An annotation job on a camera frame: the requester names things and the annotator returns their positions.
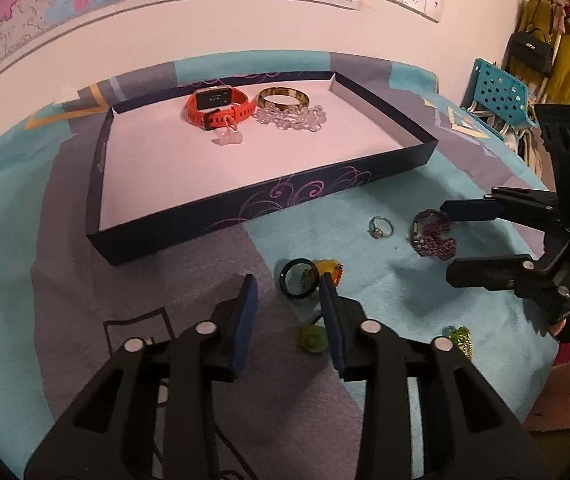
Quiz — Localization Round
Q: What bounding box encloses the clear bead bracelet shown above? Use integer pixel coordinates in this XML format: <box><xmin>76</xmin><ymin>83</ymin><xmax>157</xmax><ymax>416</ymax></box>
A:
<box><xmin>252</xmin><ymin>102</ymin><xmax>327</xmax><ymax>133</ymax></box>

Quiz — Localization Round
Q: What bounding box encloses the blue perforated plastic chair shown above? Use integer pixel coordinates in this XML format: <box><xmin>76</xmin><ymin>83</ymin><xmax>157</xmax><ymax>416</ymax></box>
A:
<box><xmin>460</xmin><ymin>57</ymin><xmax>540</xmax><ymax>143</ymax></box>

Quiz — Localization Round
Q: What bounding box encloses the white plush toy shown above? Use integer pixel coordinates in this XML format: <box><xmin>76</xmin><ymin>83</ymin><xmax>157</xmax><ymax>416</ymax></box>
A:
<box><xmin>550</xmin><ymin>0</ymin><xmax>570</xmax><ymax>36</ymax></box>

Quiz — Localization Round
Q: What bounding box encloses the gold ring with green stone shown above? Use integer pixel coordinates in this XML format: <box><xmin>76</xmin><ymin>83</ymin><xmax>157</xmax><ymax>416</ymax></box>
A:
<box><xmin>444</xmin><ymin>325</ymin><xmax>473</xmax><ymax>361</ymax></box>

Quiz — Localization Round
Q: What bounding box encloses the tortoiseshell bangle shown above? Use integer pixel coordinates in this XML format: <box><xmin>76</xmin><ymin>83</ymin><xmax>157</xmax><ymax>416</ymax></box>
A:
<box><xmin>256</xmin><ymin>87</ymin><xmax>311</xmax><ymax>111</ymax></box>

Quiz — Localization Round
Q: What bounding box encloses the dark blue shallow box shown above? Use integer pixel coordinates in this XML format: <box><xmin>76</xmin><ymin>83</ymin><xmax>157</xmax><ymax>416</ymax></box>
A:
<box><xmin>86</xmin><ymin>70</ymin><xmax>438</xmax><ymax>267</ymax></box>

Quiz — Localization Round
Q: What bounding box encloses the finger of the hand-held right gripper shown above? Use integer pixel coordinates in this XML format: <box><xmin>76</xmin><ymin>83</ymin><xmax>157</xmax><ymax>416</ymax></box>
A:
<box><xmin>440</xmin><ymin>186</ymin><xmax>566</xmax><ymax>233</ymax></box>
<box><xmin>446</xmin><ymin>254</ymin><xmax>556</xmax><ymax>306</ymax></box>

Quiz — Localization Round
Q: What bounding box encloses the green bead charm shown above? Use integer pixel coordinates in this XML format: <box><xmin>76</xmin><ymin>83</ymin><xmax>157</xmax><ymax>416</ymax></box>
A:
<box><xmin>297</xmin><ymin>312</ymin><xmax>331</xmax><ymax>356</ymax></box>

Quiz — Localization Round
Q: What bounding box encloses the purple bead bracelet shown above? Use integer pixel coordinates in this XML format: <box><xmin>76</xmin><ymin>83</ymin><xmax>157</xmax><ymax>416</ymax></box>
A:
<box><xmin>409</xmin><ymin>209</ymin><xmax>458</xmax><ymax>261</ymax></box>

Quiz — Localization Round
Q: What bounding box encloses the orange smartwatch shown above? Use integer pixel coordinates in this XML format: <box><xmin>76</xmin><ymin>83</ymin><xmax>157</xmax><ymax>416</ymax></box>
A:
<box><xmin>186</xmin><ymin>86</ymin><xmax>257</xmax><ymax>131</ymax></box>

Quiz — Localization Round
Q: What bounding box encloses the black ring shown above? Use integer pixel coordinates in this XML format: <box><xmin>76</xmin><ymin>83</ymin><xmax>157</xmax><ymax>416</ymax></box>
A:
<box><xmin>279</xmin><ymin>258</ymin><xmax>322</xmax><ymax>301</ymax></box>

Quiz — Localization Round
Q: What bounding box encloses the black handbag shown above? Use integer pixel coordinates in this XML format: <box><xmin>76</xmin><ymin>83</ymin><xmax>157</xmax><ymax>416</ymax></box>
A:
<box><xmin>507</xmin><ymin>27</ymin><xmax>556</xmax><ymax>78</ymax></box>

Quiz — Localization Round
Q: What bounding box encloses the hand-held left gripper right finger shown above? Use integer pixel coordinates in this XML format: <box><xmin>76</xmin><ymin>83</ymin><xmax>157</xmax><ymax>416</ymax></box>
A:
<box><xmin>319</xmin><ymin>272</ymin><xmax>560</xmax><ymax>480</ymax></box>

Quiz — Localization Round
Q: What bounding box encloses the silver ring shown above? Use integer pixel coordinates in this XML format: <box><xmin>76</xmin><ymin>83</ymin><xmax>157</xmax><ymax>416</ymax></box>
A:
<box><xmin>369</xmin><ymin>216</ymin><xmax>396</xmax><ymax>241</ymax></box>

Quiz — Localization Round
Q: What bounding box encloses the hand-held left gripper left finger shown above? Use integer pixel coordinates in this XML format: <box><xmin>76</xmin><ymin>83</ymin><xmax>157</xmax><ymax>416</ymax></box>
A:
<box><xmin>24</xmin><ymin>275</ymin><xmax>259</xmax><ymax>480</ymax></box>

